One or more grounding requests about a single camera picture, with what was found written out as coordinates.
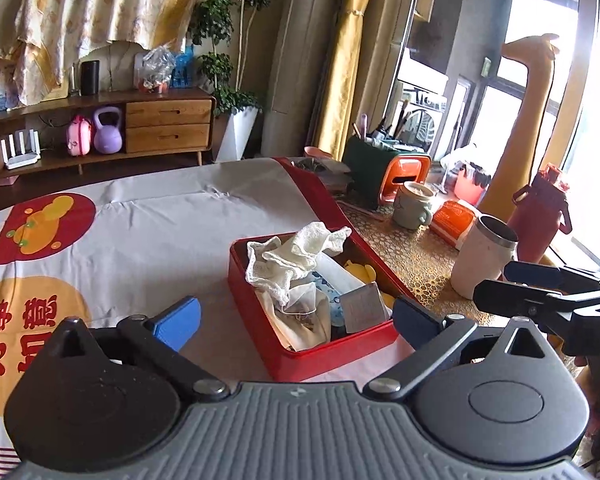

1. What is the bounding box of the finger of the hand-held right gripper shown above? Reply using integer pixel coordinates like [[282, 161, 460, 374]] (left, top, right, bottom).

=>
[[472, 279, 600, 332], [504, 261, 600, 296]]

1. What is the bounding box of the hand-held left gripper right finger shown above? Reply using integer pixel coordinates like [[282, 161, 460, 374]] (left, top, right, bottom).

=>
[[362, 294, 556, 403]]

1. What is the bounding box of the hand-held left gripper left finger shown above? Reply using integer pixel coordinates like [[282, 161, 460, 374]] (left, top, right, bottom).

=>
[[50, 296, 231, 403]]

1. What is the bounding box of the grey square pad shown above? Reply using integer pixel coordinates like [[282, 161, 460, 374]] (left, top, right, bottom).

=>
[[339, 281, 392, 334]]

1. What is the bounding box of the yellow rubber duck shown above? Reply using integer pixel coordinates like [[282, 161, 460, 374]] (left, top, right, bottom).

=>
[[342, 258, 379, 287]]

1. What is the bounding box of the red tin box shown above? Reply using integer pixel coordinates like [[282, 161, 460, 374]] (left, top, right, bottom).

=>
[[227, 226, 407, 383]]

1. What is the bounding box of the clear mesh sachet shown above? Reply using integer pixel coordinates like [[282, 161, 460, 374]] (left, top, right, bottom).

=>
[[275, 282, 331, 328]]

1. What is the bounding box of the white smooth cloth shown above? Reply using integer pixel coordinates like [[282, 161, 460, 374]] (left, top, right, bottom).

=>
[[256, 285, 332, 352]]

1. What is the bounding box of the white steel-lined mug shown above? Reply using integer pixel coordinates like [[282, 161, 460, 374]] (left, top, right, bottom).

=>
[[450, 214, 520, 300]]

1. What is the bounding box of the red water bottle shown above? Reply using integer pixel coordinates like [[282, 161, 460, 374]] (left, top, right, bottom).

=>
[[506, 162, 573, 266]]

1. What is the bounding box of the gold patterned table cover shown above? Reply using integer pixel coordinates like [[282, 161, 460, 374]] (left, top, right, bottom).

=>
[[337, 200, 511, 326]]

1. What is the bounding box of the orange packet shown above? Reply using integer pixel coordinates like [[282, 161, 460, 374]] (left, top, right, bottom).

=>
[[428, 200, 481, 250]]

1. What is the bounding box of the printed white tablecloth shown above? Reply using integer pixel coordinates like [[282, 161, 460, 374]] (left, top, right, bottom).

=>
[[0, 157, 416, 466]]

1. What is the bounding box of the red bucket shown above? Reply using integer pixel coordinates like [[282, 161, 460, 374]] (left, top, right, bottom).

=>
[[452, 162, 492, 207]]

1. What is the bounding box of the green lidded mug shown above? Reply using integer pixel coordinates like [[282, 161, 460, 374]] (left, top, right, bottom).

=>
[[392, 181, 438, 231]]

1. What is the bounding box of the clear crumpled plastic bag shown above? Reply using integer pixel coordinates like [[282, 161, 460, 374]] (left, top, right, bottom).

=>
[[439, 144, 481, 173]]

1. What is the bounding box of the green and orange storage box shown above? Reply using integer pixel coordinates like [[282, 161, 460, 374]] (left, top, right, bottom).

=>
[[342, 135, 432, 211]]

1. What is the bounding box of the yellow giraffe toy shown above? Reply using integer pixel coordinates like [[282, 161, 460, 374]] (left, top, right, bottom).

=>
[[475, 32, 563, 266]]

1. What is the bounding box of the grey crumpled wrapper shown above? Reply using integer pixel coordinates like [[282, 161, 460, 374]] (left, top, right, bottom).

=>
[[292, 157, 351, 173]]

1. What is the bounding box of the wooden TV cabinet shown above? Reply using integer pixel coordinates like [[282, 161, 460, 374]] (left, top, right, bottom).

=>
[[0, 87, 217, 186]]

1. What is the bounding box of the white washing machine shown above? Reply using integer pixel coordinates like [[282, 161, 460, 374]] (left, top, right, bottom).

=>
[[397, 62, 451, 161]]

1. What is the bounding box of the potted green tree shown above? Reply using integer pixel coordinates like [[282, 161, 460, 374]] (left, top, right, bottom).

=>
[[187, 0, 284, 163]]

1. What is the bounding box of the purple kettlebell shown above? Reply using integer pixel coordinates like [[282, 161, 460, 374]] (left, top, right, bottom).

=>
[[92, 106, 126, 155]]

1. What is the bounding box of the pink toy suitcase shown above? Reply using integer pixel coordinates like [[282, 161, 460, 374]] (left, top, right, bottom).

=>
[[66, 114, 93, 157]]

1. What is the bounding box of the white router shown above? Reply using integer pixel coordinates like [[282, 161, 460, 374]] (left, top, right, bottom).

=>
[[0, 130, 42, 171]]

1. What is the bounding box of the black cylinder speaker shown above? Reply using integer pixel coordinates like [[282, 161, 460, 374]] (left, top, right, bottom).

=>
[[80, 60, 101, 97]]

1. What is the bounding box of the white standing air conditioner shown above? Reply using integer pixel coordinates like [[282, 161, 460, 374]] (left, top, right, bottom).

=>
[[260, 0, 346, 159]]

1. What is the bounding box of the yellow curtain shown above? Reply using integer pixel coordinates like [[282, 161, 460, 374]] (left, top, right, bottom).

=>
[[314, 0, 383, 161]]

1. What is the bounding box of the blue picture box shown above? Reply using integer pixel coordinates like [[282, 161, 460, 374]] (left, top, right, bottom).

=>
[[0, 57, 21, 112]]

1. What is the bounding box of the floral bed sheet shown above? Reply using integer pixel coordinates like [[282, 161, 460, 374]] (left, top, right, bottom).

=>
[[12, 0, 216, 106]]

